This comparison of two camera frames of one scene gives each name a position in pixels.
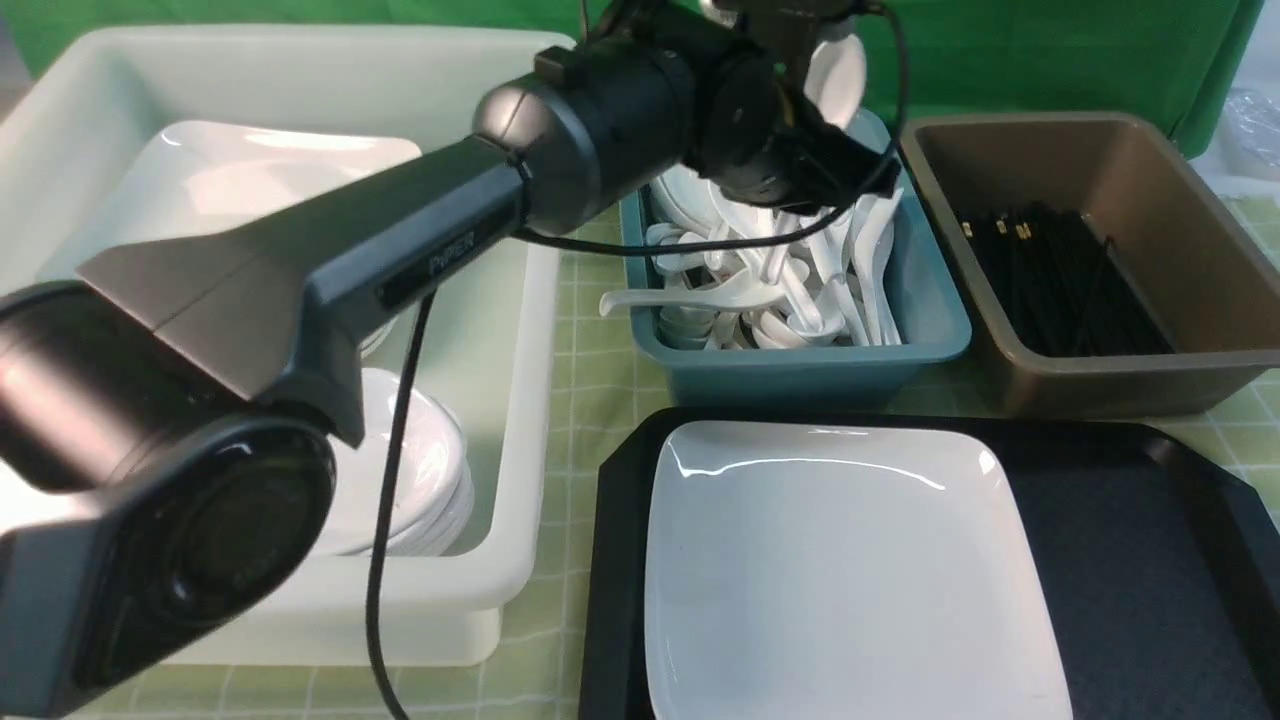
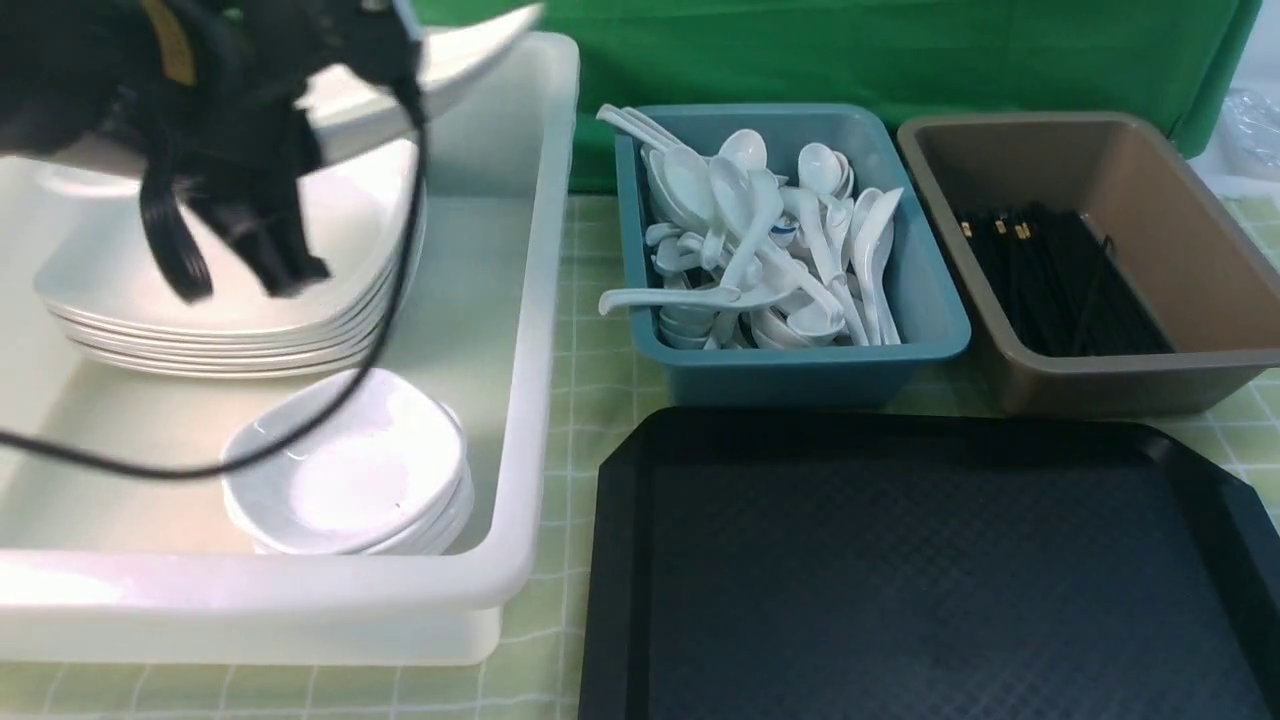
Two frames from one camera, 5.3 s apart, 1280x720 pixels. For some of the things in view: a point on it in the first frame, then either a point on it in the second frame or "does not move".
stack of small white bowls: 435,481 does not move
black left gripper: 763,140 -> 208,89
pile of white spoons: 826,284 does not move
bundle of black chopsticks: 1066,288 does not move
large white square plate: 823,572 -> 351,114
